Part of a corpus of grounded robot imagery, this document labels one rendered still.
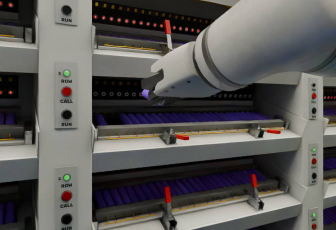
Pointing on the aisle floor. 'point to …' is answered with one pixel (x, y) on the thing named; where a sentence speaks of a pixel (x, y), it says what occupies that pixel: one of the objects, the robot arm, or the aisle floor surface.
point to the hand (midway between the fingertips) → (163, 94)
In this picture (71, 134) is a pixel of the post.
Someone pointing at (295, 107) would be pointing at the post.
